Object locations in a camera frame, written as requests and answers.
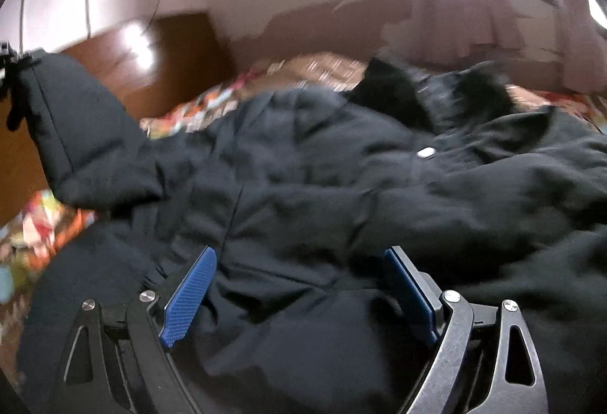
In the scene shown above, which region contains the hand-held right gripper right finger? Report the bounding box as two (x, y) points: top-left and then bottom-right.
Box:
(383, 246), (551, 414)

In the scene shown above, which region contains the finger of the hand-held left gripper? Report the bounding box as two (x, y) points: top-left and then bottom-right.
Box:
(0, 42), (46, 80)

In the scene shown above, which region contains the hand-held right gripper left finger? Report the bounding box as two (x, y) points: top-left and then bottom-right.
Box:
(50, 246), (219, 414)

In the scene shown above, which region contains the black padded jacket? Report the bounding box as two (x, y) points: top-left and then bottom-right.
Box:
(16, 51), (607, 414)

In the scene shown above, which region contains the wooden headboard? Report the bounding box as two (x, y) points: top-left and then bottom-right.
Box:
(0, 11), (233, 225)

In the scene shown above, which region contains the printed cartoon blanket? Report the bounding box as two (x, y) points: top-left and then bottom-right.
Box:
(0, 54), (607, 306)

